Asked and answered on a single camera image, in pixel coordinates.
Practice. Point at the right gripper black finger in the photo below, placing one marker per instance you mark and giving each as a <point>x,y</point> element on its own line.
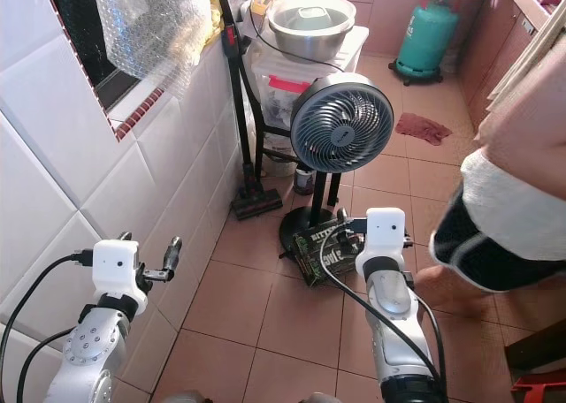
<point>340,216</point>

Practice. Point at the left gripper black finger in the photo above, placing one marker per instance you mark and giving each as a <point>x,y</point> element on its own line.
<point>173,251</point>

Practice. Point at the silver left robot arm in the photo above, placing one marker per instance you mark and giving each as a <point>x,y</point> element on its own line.
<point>93,354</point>

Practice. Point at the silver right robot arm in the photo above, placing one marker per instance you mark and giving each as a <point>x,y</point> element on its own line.
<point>398,323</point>

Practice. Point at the dark printed cardboard box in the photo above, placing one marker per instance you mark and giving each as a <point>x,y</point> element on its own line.
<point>318,253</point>

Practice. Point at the small dark jar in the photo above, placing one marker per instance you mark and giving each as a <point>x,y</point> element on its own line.
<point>303,180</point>

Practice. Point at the grey standing fan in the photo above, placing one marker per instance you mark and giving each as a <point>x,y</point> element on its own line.
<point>342,123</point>

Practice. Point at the black metal rack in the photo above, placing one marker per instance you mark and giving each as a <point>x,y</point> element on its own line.
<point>256,142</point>

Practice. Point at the red floor rag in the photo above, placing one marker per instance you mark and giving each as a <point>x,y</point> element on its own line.
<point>423,129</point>

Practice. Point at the white plastic storage box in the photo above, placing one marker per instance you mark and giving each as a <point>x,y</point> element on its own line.
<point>283,92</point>

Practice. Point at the black stick vacuum cleaner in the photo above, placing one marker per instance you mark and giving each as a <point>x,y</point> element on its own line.
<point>239,111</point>

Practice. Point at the person in white shirt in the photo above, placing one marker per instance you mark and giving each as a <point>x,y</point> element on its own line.
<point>513,200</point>

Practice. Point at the large steel basin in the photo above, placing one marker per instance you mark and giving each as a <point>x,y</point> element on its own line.
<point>309,39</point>

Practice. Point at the green gas cylinder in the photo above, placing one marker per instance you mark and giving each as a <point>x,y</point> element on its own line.
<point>429,36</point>

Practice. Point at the pale bowl inside basin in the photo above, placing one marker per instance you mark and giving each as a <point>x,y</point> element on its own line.
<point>312,16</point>

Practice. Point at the dark wooden furniture piece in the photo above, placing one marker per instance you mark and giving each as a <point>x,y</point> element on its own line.
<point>535,345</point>

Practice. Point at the yellowish bag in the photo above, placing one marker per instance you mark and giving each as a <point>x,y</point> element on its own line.
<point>265,1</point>

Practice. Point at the clear bubble wrap sheet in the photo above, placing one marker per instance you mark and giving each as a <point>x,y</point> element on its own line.
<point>155,23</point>

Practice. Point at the pink kitchen cabinet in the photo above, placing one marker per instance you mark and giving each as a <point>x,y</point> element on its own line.
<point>491,32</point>

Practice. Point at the dark window opening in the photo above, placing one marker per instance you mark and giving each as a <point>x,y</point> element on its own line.
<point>84,23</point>

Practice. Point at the red plastic stool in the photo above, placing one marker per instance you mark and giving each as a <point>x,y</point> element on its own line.
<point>539,390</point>

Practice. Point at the beige leaning boards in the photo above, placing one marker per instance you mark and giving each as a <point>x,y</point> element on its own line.
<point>531,49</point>

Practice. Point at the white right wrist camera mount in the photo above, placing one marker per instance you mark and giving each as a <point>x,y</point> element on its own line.
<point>385,231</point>

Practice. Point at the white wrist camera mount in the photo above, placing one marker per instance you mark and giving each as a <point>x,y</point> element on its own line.
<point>385,231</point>
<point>117,266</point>

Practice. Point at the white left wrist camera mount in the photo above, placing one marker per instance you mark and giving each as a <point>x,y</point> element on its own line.
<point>117,266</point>

